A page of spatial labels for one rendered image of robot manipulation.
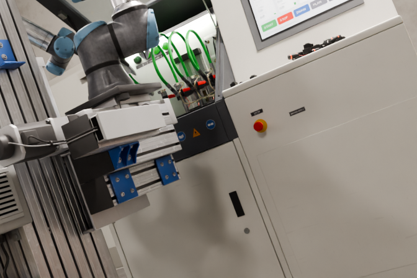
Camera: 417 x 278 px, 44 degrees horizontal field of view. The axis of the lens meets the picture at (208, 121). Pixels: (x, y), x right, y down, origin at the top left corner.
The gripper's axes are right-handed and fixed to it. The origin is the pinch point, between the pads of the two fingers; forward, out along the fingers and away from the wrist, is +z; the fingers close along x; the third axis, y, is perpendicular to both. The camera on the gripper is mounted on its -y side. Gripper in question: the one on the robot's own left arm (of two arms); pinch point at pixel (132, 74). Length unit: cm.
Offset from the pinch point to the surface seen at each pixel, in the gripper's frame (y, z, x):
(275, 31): -13, 37, 51
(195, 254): 62, 52, -11
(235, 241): 60, 59, 7
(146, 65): -37.6, 13.0, -23.2
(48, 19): -277, -33, -244
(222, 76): 8.0, 26.6, 31.7
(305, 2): -20, 40, 66
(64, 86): -223, 14, -267
